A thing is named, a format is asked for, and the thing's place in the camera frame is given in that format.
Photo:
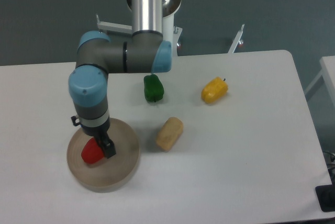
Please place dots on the beige toy bread loaf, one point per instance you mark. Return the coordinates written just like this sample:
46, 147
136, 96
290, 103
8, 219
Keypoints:
169, 133

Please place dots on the yellow toy bell pepper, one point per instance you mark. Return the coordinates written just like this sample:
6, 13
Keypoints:
214, 90

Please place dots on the black box at table edge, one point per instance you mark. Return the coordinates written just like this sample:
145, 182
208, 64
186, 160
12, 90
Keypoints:
325, 195

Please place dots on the white side table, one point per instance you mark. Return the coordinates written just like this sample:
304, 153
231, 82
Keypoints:
324, 76

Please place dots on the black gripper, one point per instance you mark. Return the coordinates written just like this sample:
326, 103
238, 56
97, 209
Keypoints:
97, 128

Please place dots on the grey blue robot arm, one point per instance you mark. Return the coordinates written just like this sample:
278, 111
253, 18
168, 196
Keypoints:
98, 56

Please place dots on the green toy bell pepper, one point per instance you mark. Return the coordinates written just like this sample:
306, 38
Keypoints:
153, 88

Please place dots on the beige round plate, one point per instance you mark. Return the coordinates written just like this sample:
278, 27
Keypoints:
106, 175

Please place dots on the red toy bell pepper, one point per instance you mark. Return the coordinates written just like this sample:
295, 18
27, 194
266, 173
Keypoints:
91, 152

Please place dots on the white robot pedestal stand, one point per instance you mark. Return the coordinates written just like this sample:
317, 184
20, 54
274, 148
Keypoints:
171, 32

